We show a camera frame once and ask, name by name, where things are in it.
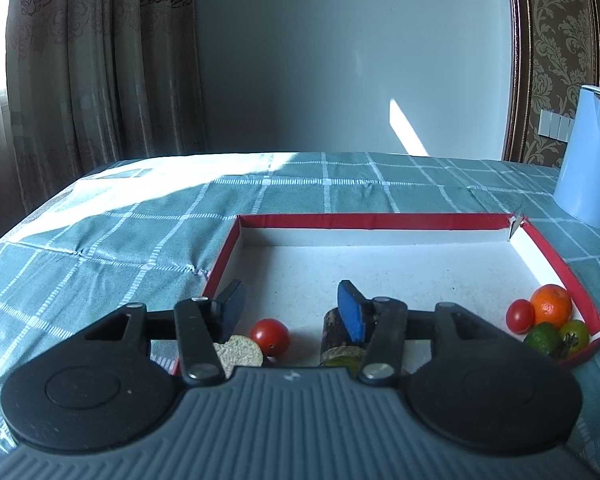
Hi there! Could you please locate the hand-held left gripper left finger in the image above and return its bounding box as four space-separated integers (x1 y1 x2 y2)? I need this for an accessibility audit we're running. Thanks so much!
55 280 246 387

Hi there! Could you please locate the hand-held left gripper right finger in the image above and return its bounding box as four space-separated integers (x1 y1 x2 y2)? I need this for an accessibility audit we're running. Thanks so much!
337 280 527 387

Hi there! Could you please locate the sugarcane piece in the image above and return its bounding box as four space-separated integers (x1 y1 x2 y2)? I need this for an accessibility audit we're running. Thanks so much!
321 306 369 368
212 335 265 380

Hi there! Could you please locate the red tomato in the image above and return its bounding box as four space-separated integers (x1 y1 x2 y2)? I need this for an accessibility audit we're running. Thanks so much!
250 318 291 359
505 299 535 334

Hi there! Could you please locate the red cardboard box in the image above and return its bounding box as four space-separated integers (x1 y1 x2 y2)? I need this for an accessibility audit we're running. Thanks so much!
172 212 600 377

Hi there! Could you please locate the green lime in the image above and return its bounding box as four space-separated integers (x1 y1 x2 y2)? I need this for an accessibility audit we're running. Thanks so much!
523 322 564 359

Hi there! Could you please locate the orange mandarin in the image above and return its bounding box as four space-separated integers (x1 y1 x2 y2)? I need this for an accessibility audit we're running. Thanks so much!
530 284 573 331

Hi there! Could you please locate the small green tomato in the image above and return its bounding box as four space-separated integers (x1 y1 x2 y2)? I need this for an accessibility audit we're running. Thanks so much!
557 319 592 360

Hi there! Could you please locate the teal checked tablecloth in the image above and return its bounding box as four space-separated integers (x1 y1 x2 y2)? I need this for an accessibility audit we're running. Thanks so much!
0 151 600 467

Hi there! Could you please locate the blue kettle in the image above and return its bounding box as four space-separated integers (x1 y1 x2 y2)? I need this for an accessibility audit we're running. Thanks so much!
553 85 600 230

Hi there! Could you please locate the patterned brown curtain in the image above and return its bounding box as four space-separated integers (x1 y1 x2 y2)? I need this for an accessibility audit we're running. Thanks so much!
0 0 203 243

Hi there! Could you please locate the white light switch panel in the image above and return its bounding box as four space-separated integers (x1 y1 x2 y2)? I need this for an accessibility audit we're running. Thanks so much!
539 108 574 142

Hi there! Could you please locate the dark wooden wall moulding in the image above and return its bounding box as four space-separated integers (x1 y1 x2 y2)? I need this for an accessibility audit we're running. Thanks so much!
502 0 537 163

